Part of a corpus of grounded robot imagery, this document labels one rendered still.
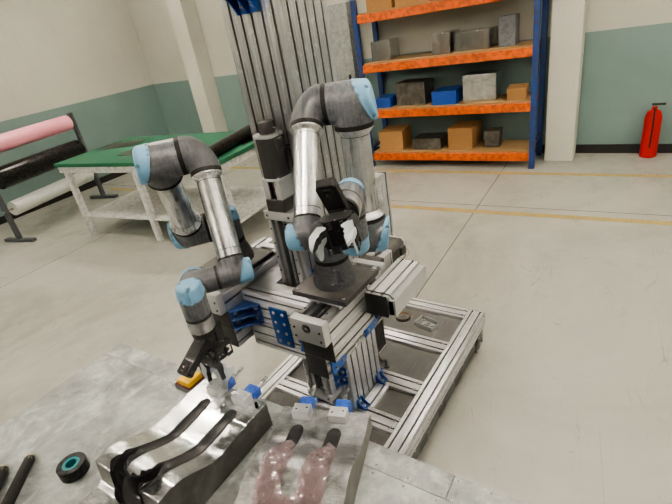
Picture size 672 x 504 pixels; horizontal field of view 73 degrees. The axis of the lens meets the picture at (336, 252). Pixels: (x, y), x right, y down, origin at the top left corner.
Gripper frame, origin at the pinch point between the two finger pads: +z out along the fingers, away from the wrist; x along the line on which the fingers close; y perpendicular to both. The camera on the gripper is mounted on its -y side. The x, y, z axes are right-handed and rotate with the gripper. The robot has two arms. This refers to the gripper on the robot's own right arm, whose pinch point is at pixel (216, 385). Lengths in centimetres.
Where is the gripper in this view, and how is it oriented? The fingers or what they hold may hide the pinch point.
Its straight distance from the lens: 149.8
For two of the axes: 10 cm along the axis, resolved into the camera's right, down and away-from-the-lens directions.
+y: 5.3, -4.6, 7.2
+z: 1.6, 8.8, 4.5
